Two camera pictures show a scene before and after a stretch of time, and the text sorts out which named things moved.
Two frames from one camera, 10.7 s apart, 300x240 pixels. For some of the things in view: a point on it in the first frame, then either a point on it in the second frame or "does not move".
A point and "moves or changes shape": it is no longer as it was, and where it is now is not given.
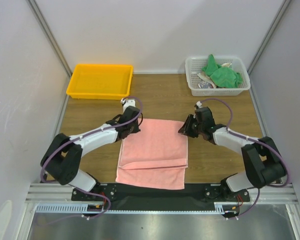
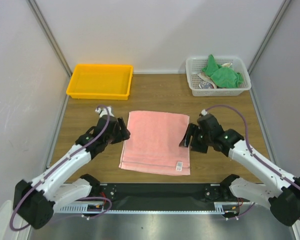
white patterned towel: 207,81 does not move
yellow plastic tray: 101,82 does not move
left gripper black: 136,129 -> 125,133
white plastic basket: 193,65 does not move
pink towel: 155,157 moves or changes shape
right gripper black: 190,127 -> 194,139
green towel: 222,77 does not move
